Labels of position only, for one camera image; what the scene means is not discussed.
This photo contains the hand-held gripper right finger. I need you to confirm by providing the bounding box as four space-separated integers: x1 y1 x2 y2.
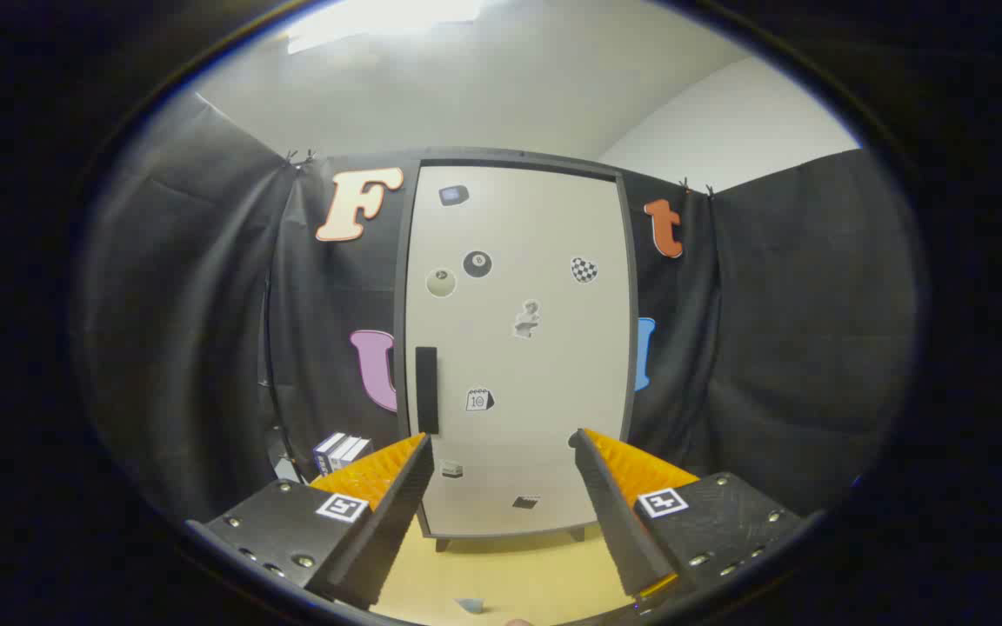
568 428 806 601

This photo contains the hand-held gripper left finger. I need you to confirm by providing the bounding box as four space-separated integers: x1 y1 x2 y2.
186 432 435 609

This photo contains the black door handle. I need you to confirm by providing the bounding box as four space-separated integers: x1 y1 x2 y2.
415 346 439 436

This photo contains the dark grey cabinet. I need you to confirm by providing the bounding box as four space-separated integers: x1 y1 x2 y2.
392 148 641 553

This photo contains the black backdrop cloth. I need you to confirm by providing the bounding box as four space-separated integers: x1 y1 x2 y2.
75 91 919 523

